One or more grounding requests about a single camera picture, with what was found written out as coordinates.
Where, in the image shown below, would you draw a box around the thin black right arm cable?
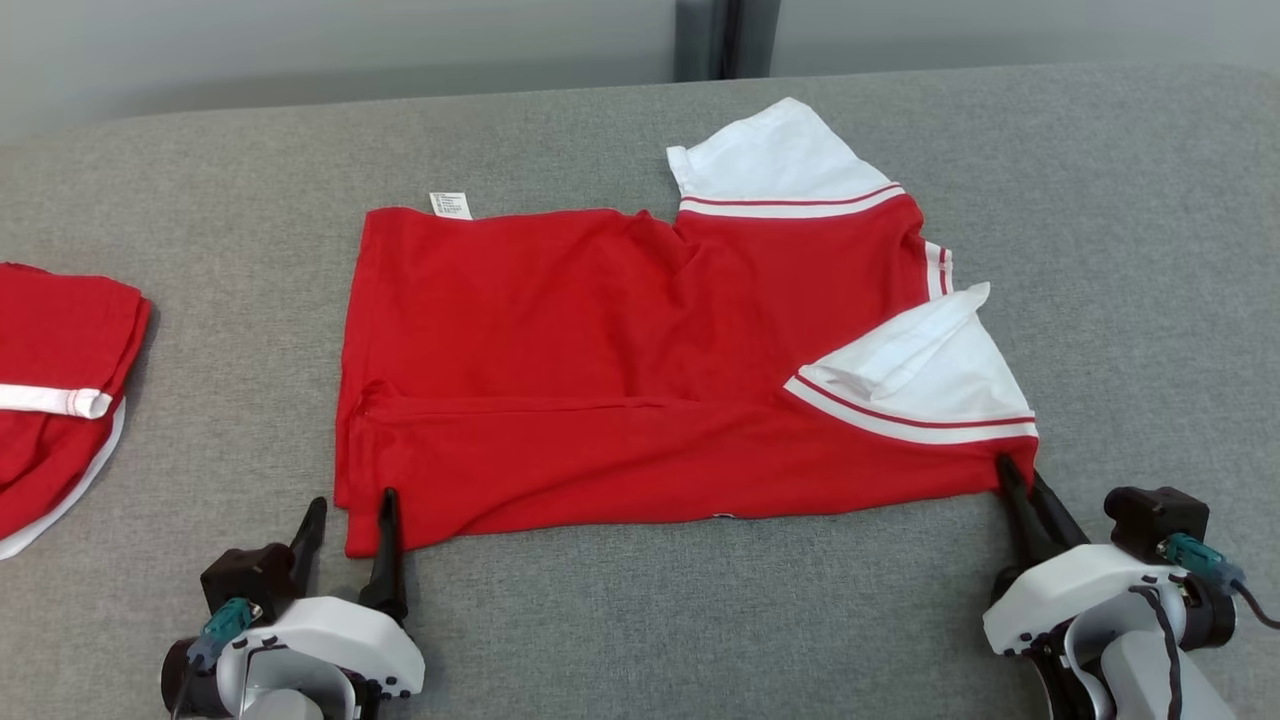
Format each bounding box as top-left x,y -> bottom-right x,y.
1130,585 -> 1187,720

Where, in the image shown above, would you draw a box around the red shorts with white stripe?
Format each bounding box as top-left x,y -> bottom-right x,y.
0,262 -> 153,561

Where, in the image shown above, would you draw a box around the left camera cable teal plug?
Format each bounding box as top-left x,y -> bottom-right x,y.
170,597 -> 259,720

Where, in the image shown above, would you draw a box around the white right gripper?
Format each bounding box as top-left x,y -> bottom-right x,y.
983,455 -> 1193,658

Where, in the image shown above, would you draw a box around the right camera cable teal plug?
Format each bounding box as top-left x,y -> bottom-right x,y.
1158,533 -> 1280,631

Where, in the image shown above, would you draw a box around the red shirt with white sleeves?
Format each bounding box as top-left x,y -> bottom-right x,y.
334,97 -> 1039,558

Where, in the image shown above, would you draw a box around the camera cable teal plug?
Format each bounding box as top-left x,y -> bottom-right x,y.
1158,533 -> 1280,631
170,597 -> 259,720

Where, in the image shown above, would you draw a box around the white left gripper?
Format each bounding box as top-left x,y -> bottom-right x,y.
230,488 -> 426,720

